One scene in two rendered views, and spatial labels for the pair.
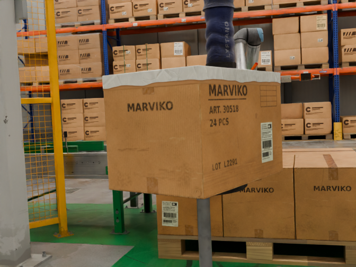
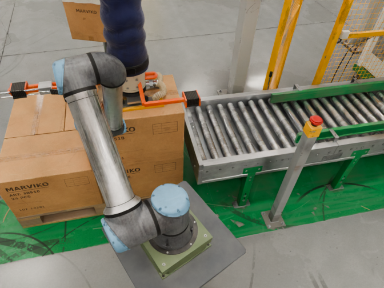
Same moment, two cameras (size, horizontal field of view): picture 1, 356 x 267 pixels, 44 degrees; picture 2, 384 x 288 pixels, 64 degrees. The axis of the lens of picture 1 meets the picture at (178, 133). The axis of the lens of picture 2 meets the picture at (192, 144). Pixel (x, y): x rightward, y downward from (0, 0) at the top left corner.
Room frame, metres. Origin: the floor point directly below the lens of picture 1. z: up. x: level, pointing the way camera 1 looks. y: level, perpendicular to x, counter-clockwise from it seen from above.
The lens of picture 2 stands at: (4.78, -0.78, 2.11)
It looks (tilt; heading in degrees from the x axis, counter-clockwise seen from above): 46 degrees down; 149
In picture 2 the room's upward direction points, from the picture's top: 3 degrees clockwise
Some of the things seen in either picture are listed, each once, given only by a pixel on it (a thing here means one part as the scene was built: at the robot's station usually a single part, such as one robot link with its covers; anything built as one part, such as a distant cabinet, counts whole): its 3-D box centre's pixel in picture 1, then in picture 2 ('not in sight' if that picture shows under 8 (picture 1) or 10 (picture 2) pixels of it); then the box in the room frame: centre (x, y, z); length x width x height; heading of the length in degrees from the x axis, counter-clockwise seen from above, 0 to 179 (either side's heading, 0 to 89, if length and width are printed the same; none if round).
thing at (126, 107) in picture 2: not in sight; (134, 102); (3.39, -0.36, 0.97); 0.34 x 0.10 x 0.05; 75
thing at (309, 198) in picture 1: (264, 186); (97, 137); (2.92, -0.56, 0.34); 1.20 x 1.00 x 0.40; 74
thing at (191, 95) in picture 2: not in sight; (191, 98); (3.62, -0.11, 1.07); 0.09 x 0.08 x 0.05; 165
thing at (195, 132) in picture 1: (199, 127); (99, 7); (1.67, -0.08, 0.82); 0.60 x 0.40 x 0.40; 144
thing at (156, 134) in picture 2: not in sight; (132, 121); (3.30, -0.36, 0.74); 0.60 x 0.40 x 0.40; 74
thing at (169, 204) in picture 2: not in sight; (168, 208); (4.16, -0.51, 1.02); 0.17 x 0.15 x 0.18; 90
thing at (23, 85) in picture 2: (305, 77); (19, 89); (3.14, -0.92, 1.07); 0.08 x 0.07 x 0.05; 75
